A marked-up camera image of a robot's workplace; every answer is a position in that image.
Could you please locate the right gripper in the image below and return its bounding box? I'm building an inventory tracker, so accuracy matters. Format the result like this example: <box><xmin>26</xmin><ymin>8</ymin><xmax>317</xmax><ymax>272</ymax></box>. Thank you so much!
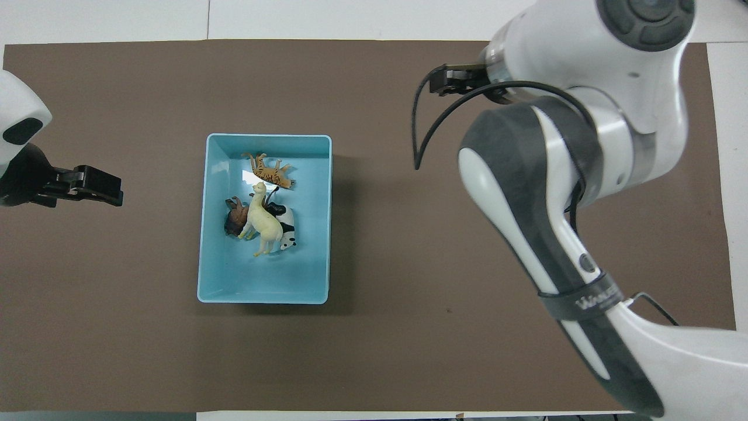
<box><xmin>430</xmin><ymin>61</ymin><xmax>487</xmax><ymax>98</ymax></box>

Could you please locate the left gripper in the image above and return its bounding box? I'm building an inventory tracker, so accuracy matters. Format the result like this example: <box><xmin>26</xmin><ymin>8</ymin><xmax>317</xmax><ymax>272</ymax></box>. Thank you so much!
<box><xmin>0</xmin><ymin>143</ymin><xmax>63</xmax><ymax>209</ymax></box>

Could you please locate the light blue storage box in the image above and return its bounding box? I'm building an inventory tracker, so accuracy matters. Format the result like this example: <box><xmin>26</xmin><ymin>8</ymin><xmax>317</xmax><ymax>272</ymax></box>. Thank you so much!
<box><xmin>197</xmin><ymin>133</ymin><xmax>333</xmax><ymax>305</ymax></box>

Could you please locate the orange tiger toy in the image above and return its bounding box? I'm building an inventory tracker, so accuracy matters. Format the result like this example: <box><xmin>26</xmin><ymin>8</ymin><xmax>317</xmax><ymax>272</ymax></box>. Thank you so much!
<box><xmin>242</xmin><ymin>152</ymin><xmax>296</xmax><ymax>190</ymax></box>

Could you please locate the brown horse toy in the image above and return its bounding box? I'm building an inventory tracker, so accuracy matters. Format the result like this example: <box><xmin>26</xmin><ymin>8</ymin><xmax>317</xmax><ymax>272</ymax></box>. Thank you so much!
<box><xmin>224</xmin><ymin>196</ymin><xmax>258</xmax><ymax>240</ymax></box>

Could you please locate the black and white panda toy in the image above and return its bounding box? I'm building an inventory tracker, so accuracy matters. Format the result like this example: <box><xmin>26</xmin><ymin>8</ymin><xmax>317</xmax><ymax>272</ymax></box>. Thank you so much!
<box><xmin>266</xmin><ymin>202</ymin><xmax>298</xmax><ymax>253</ymax></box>

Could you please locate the cream alpaca toy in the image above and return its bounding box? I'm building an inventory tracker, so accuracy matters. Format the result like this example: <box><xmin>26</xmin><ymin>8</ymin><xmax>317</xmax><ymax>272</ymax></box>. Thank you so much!
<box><xmin>238</xmin><ymin>181</ymin><xmax>285</xmax><ymax>258</ymax></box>

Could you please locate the black cable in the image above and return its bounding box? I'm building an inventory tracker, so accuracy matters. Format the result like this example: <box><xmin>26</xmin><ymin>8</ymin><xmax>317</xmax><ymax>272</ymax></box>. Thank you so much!
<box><xmin>411</xmin><ymin>64</ymin><xmax>598</xmax><ymax>236</ymax></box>
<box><xmin>629</xmin><ymin>291</ymin><xmax>680</xmax><ymax>327</ymax></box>

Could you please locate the black strap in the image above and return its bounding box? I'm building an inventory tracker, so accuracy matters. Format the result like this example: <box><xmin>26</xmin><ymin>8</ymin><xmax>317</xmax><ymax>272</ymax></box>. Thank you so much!
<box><xmin>537</xmin><ymin>271</ymin><xmax>624</xmax><ymax>323</ymax></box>

